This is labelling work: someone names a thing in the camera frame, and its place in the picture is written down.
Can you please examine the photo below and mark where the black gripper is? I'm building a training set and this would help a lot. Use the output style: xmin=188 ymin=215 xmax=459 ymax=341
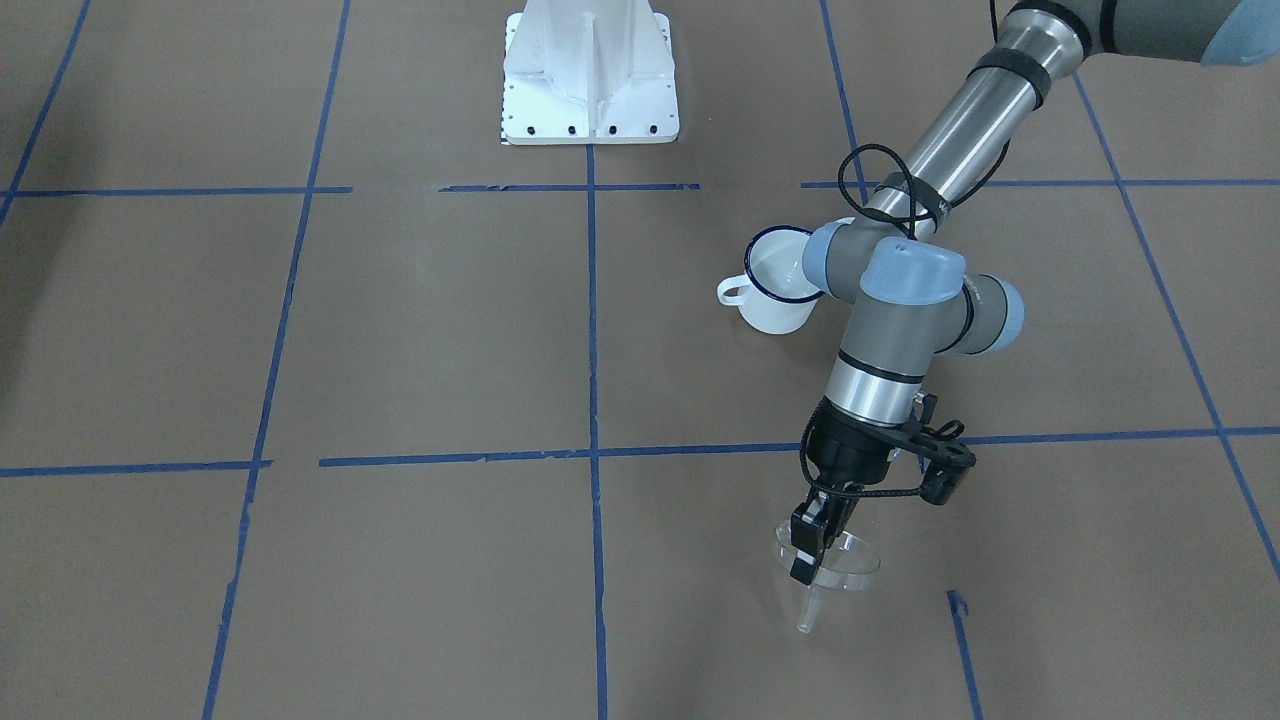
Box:
xmin=788 ymin=398 xmax=916 ymax=585

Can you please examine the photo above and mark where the clear glass funnel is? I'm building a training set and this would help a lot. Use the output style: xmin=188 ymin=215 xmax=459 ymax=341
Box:
xmin=795 ymin=530 xmax=882 ymax=634

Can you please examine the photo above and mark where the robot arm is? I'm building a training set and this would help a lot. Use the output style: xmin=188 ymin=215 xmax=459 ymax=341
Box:
xmin=788 ymin=1 xmax=1277 ymax=585

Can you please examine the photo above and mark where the white enamel mug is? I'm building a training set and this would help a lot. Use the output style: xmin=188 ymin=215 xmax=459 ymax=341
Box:
xmin=716 ymin=225 xmax=826 ymax=334

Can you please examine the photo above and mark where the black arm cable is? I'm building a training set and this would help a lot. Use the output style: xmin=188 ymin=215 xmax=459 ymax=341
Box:
xmin=838 ymin=100 xmax=1011 ymax=241

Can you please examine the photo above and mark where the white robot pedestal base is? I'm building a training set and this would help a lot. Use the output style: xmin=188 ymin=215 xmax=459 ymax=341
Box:
xmin=500 ymin=1 xmax=681 ymax=146

